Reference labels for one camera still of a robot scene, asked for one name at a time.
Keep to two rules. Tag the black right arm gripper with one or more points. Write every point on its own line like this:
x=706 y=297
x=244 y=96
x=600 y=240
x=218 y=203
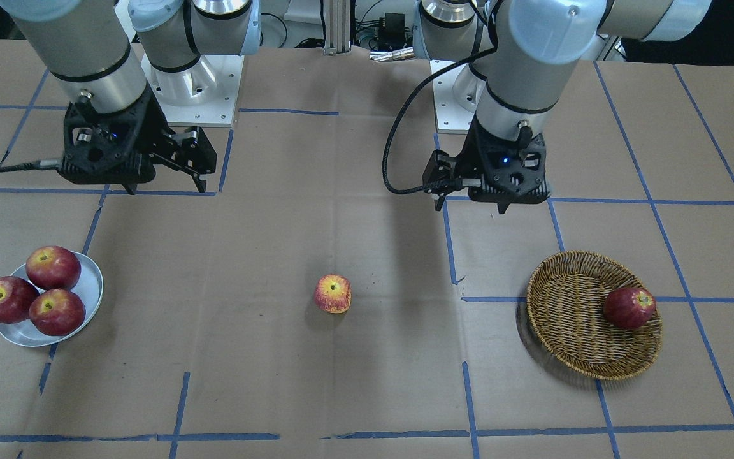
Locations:
x=152 y=125

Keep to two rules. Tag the dark red apple in basket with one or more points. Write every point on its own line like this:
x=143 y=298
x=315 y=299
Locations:
x=629 y=308

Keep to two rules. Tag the red apple on plate back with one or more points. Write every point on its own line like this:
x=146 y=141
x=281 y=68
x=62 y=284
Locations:
x=53 y=267

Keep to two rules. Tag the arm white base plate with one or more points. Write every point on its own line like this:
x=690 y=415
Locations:
x=455 y=96
x=205 y=95

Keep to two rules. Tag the round wicker basket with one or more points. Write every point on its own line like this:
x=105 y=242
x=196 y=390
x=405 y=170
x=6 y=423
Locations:
x=565 y=297

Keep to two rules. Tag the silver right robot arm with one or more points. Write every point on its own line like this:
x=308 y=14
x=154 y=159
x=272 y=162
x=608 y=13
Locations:
x=85 y=47

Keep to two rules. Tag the red apple on plate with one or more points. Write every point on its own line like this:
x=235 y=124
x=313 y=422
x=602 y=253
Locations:
x=16 y=297
x=53 y=267
x=57 y=312

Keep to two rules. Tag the red yellow apple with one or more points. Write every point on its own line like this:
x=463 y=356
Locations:
x=333 y=294

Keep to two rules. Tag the red apple on plate front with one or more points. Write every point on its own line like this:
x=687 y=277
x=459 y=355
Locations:
x=57 y=312

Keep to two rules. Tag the aluminium frame post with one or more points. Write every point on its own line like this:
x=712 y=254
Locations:
x=336 y=19

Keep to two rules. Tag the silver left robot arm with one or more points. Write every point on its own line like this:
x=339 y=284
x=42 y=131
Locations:
x=521 y=55

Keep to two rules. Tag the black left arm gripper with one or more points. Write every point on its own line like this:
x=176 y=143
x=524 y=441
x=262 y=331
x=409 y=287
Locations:
x=471 y=155

